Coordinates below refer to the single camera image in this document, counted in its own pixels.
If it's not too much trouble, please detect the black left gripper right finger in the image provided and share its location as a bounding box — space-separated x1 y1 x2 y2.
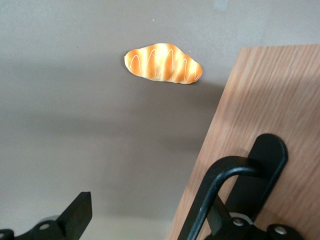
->
204 196 304 240

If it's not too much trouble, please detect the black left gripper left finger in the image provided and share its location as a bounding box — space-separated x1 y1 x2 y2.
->
13 191 93 240

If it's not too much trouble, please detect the orange striped toy bread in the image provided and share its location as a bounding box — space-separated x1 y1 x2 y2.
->
123 42 204 85

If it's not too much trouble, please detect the black metal drawer handle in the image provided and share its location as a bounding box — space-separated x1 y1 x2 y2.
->
176 133 289 240

